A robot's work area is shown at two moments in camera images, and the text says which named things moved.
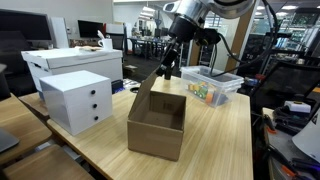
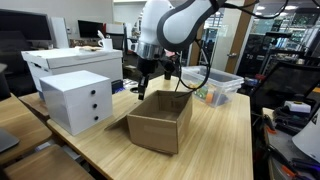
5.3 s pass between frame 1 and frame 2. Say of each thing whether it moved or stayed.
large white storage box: stayed
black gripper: moved
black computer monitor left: stayed
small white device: stayed
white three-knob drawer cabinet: stayed
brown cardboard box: moved
